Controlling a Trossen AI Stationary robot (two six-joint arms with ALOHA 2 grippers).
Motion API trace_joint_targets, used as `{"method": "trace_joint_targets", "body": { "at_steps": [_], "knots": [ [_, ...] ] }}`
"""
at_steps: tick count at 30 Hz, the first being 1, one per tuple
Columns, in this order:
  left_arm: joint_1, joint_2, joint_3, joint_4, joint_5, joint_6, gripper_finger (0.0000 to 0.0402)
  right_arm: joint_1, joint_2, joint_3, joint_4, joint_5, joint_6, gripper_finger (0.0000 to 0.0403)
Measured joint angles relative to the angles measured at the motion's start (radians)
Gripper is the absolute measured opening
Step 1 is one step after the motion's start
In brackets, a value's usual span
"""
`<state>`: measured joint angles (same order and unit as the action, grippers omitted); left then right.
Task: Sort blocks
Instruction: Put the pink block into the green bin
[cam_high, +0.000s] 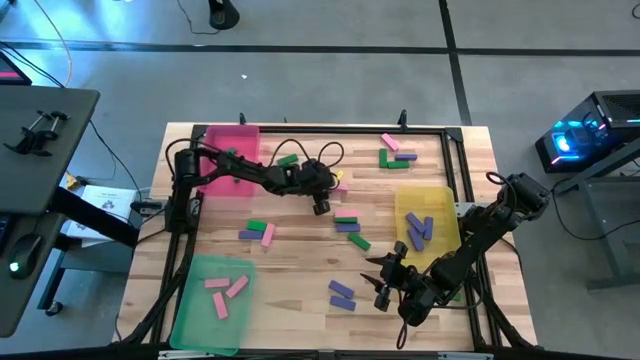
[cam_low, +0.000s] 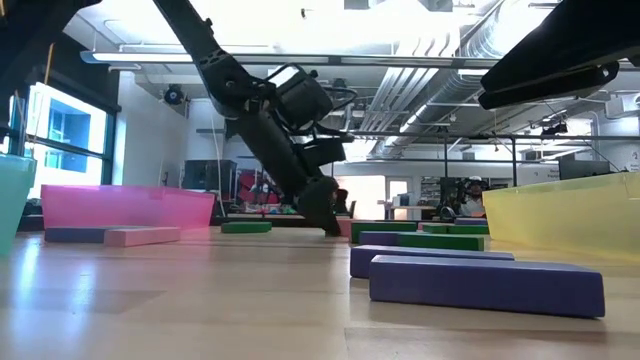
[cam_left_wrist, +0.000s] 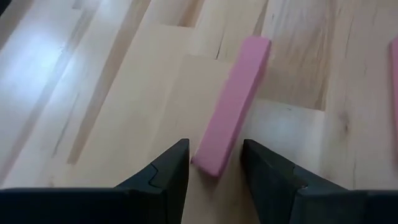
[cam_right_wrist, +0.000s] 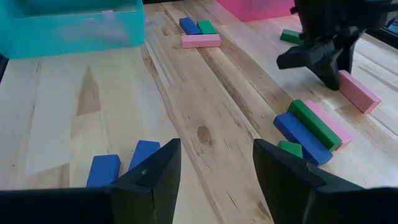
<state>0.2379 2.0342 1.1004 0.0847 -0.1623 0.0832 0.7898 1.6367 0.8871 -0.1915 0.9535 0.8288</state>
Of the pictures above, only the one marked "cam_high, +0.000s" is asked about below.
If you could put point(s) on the black cart leg with caster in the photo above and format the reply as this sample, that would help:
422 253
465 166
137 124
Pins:
52 307

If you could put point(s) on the black computer mouse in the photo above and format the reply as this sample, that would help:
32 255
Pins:
27 250

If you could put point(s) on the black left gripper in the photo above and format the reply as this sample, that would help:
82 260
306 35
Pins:
315 177

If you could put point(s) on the black table clamp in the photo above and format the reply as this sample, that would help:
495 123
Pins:
242 120
402 118

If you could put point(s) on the pink wooden block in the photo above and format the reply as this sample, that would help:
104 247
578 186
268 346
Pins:
346 213
237 286
268 235
342 189
220 305
390 142
217 283

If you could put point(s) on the small yellow item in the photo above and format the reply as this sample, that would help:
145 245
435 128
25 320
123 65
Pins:
73 182

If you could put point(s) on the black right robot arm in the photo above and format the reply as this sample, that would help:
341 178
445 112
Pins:
480 230

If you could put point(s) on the silver metal bracket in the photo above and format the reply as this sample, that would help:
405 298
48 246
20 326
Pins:
180 356
465 356

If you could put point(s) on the purple wooden block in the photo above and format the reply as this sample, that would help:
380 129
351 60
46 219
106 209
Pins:
342 303
348 228
428 228
406 157
341 289
415 222
250 235
416 239

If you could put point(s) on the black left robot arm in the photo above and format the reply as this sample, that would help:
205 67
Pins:
240 170

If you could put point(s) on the black aluminium table frame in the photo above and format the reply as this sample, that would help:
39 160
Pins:
350 129

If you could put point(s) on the black computer tower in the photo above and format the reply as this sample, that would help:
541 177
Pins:
615 115

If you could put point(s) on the grey metal stand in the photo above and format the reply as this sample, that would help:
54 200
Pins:
600 167

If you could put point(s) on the black desk support bar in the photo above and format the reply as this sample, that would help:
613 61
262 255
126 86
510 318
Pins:
95 217

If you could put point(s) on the yellow translucent plastic bin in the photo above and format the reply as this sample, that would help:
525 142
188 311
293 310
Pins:
440 200

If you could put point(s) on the black power adapter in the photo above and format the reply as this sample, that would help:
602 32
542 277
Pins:
147 206

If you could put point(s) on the pink translucent plastic bin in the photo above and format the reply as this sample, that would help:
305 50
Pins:
247 137

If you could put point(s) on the dark grey desk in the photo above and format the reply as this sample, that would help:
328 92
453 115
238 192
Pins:
45 175

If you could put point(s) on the green wooden block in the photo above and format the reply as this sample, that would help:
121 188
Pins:
458 297
256 225
288 160
345 220
398 164
359 241
383 158

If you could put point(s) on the black bar clamp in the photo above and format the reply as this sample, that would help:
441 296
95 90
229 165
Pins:
47 122
30 142

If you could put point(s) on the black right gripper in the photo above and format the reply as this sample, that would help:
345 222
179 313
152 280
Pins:
405 282

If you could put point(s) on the white paper booklet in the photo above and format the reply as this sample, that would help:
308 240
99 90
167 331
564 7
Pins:
107 200

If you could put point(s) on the white metal bracket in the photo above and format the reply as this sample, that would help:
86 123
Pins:
465 209

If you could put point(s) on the black stand base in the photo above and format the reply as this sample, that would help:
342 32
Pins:
223 17

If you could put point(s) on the green translucent plastic bin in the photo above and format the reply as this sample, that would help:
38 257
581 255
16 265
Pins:
200 325

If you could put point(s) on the dark tablet screen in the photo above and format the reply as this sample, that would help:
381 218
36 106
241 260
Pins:
12 72

